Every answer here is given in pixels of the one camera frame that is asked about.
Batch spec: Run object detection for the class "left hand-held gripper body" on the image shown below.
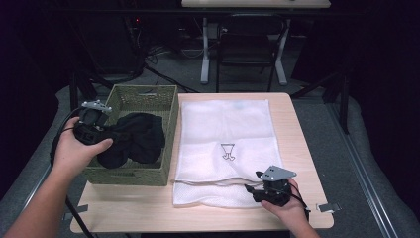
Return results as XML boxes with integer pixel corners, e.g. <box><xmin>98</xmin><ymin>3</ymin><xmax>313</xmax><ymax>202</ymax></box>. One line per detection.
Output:
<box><xmin>72</xmin><ymin>99</ymin><xmax>113</xmax><ymax>146</ymax></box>

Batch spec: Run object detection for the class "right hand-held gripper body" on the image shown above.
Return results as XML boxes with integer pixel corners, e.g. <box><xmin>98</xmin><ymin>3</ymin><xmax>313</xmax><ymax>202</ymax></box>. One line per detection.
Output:
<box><xmin>252</xmin><ymin>165</ymin><xmax>297</xmax><ymax>207</ymax></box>

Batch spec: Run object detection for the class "black cloth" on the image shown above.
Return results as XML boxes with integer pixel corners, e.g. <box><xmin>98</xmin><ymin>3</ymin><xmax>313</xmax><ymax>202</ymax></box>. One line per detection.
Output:
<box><xmin>96</xmin><ymin>112</ymin><xmax>166</xmax><ymax>169</ymax></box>

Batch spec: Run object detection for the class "white mesh laundry bag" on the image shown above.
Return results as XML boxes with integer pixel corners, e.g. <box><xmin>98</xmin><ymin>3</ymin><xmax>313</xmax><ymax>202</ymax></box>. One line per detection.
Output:
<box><xmin>171</xmin><ymin>98</ymin><xmax>285</xmax><ymax>209</ymax></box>

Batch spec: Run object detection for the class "green woven basket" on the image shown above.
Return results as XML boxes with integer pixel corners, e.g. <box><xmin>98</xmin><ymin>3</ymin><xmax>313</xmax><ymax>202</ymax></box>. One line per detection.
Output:
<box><xmin>82</xmin><ymin>83</ymin><xmax>180</xmax><ymax>186</ymax></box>

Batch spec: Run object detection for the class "person's right hand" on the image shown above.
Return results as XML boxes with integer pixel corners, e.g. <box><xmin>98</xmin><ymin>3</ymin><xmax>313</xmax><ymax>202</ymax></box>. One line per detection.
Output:
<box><xmin>261</xmin><ymin>178</ymin><xmax>311</xmax><ymax>229</ymax></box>

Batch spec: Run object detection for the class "person's left hand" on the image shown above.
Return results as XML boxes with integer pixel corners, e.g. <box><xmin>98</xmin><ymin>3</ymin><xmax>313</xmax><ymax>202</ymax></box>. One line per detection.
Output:
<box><xmin>52</xmin><ymin>117</ymin><xmax>114</xmax><ymax>179</ymax></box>

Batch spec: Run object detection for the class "black stand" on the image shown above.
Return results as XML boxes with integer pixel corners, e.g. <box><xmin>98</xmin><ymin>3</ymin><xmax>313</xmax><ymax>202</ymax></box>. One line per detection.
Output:
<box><xmin>68</xmin><ymin>70</ymin><xmax>100</xmax><ymax>112</ymax></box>
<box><xmin>290</xmin><ymin>70</ymin><xmax>351</xmax><ymax>135</ymax></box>

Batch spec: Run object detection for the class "grey tape strip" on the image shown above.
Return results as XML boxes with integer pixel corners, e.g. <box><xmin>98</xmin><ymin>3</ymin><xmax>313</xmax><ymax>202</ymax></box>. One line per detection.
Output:
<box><xmin>316</xmin><ymin>202</ymin><xmax>342</xmax><ymax>213</ymax></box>
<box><xmin>61</xmin><ymin>203</ymin><xmax>89</xmax><ymax>221</ymax></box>

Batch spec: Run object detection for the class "black chair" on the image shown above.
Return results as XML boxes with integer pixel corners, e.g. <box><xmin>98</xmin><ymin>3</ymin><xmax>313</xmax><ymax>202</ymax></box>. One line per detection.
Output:
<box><xmin>216</xmin><ymin>13</ymin><xmax>288</xmax><ymax>93</ymax></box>

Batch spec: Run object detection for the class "white desk with metal legs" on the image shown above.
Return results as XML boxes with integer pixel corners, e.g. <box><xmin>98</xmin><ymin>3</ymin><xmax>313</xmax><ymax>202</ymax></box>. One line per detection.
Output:
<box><xmin>180</xmin><ymin>0</ymin><xmax>332</xmax><ymax>86</ymax></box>

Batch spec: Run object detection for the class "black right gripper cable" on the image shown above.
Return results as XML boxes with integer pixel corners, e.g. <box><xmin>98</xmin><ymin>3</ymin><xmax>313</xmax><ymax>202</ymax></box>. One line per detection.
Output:
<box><xmin>290</xmin><ymin>182</ymin><xmax>311</xmax><ymax>221</ymax></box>

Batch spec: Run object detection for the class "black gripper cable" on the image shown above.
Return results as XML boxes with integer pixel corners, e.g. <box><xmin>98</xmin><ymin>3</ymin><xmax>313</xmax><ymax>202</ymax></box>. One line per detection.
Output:
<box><xmin>290</xmin><ymin>182</ymin><xmax>311</xmax><ymax>221</ymax></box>
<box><xmin>49</xmin><ymin>106</ymin><xmax>97</xmax><ymax>238</ymax></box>

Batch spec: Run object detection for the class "metal floor rail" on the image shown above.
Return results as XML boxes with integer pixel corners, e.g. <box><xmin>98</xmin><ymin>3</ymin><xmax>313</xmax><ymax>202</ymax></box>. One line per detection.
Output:
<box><xmin>325</xmin><ymin>98</ymin><xmax>399</xmax><ymax>238</ymax></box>

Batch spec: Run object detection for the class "black floor cable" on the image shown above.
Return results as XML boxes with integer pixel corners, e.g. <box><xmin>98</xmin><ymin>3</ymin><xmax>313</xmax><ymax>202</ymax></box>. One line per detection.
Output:
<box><xmin>145</xmin><ymin>63</ymin><xmax>199</xmax><ymax>93</ymax></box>

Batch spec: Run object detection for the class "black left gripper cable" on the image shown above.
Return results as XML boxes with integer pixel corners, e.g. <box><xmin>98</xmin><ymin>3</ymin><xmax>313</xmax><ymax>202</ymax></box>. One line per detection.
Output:
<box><xmin>49</xmin><ymin>106</ymin><xmax>97</xmax><ymax>238</ymax></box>

